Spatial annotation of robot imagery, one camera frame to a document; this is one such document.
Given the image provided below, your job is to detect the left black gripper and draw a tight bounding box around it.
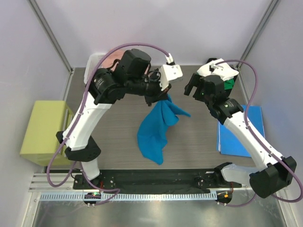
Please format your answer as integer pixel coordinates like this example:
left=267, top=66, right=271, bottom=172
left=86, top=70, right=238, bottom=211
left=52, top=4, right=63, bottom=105
left=125, top=68, right=170, bottom=106

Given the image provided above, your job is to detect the blue t shirt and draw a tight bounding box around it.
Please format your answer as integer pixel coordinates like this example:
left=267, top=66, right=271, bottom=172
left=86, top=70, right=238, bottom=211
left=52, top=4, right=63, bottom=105
left=137, top=96, right=191, bottom=165

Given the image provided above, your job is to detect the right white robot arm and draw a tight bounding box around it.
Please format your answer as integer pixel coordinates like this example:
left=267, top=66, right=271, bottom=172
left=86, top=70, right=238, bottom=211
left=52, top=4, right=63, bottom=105
left=184, top=73, right=297, bottom=198

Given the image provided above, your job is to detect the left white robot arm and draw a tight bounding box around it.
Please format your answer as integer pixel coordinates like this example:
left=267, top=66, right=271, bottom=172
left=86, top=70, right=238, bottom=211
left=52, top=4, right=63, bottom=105
left=56, top=43, right=175, bottom=189

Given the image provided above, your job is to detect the black folded t shirt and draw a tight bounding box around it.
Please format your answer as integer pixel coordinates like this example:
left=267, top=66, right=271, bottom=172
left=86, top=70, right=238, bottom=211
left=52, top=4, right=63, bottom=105
left=206, top=58, right=217, bottom=63

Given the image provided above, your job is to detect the green folded t shirt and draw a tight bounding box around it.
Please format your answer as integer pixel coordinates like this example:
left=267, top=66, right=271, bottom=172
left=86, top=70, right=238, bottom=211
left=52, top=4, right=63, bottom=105
left=224, top=79, right=235, bottom=90

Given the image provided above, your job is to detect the white folded t shirt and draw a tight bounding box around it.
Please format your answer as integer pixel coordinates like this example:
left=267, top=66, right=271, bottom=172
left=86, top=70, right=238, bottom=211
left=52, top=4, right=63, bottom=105
left=197, top=59, right=239, bottom=81

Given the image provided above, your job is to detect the pink t shirt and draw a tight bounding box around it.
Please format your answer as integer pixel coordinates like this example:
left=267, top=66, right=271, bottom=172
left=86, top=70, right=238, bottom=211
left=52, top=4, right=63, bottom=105
left=101, top=49, right=125, bottom=68

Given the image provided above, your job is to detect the white plastic basket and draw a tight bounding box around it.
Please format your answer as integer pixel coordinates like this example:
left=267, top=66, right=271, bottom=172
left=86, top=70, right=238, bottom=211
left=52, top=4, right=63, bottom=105
left=84, top=52, right=105, bottom=85

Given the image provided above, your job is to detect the blue folder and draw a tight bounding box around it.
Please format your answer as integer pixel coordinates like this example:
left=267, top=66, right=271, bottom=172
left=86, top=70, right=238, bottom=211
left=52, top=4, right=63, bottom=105
left=216, top=105, right=265, bottom=157

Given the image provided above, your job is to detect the yellow green box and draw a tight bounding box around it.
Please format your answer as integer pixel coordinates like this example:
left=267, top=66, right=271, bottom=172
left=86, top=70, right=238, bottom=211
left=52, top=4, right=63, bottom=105
left=20, top=100, right=74, bottom=166

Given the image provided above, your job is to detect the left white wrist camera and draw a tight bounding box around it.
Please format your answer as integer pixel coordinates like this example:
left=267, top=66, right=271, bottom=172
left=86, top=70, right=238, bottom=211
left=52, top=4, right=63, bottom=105
left=159, top=53, right=183, bottom=91

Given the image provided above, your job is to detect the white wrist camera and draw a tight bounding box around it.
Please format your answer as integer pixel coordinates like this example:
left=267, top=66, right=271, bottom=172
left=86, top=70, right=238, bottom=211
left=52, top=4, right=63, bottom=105
left=209, top=62, right=223, bottom=72
left=159, top=53, right=183, bottom=91

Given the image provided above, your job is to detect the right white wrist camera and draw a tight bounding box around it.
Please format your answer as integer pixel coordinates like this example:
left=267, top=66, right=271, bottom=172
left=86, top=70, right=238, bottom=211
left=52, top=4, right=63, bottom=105
left=209, top=62, right=223, bottom=72

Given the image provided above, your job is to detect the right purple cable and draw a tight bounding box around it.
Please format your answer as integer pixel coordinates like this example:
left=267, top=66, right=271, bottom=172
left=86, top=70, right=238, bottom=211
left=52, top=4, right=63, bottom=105
left=213, top=59, right=303, bottom=207

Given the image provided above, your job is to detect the purple cable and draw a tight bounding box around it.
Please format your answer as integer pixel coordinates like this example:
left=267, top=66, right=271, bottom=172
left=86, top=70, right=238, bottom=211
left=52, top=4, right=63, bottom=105
left=46, top=42, right=173, bottom=205
left=213, top=59, right=303, bottom=207

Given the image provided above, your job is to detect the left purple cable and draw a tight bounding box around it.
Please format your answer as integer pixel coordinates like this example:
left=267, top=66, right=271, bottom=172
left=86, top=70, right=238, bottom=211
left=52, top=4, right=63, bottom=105
left=46, top=42, right=173, bottom=205

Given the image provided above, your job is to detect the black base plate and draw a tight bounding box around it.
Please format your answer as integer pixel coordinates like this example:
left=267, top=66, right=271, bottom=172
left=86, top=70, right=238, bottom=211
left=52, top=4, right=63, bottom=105
left=44, top=165, right=242, bottom=204

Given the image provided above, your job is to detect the white slotted cable duct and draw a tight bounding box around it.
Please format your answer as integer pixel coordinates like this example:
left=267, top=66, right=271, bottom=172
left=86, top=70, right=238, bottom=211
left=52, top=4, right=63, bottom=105
left=40, top=192, right=217, bottom=202

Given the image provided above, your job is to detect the aluminium rail frame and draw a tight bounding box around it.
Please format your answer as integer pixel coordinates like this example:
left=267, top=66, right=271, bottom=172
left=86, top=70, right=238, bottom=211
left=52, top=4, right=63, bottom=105
left=28, top=173, right=252, bottom=192

